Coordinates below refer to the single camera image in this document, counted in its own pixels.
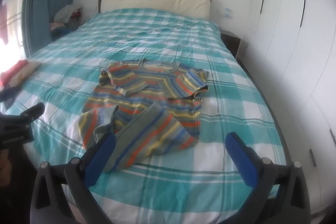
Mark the teal checked bed blanket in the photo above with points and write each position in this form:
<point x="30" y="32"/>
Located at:
<point x="183" y="56"/>

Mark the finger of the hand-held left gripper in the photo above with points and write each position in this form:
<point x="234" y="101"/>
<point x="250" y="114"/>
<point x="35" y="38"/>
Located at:
<point x="34" y="110"/>

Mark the dark blue cloth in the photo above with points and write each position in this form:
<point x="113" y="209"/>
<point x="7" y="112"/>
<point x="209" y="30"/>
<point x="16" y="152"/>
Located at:
<point x="9" y="95"/>

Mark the beige cloth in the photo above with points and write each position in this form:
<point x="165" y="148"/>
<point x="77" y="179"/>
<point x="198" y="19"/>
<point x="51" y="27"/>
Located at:
<point x="30" y="69"/>

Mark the wall socket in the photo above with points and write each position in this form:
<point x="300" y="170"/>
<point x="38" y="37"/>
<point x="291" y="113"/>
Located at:
<point x="229" y="12"/>

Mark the white wardrobe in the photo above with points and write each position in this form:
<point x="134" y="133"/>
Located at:
<point x="294" y="43"/>

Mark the teal curtain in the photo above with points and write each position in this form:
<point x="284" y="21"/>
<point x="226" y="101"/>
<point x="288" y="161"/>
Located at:
<point x="39" y="3"/>

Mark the dark wooden nightstand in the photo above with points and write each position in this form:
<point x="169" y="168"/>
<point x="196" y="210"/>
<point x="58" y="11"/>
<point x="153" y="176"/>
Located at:
<point x="232" y="40"/>

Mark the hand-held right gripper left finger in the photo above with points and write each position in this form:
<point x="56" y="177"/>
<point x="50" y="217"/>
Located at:
<point x="101" y="158"/>

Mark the cream padded headboard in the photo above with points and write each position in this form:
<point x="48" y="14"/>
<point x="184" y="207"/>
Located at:
<point x="157" y="1"/>

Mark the striped knitted sweater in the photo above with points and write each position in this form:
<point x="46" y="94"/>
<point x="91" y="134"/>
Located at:
<point x="147" y="113"/>

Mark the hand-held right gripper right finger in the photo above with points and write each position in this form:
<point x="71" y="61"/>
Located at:
<point x="242" y="158"/>

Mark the pile of clothes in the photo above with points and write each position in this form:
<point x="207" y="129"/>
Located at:
<point x="65" y="16"/>

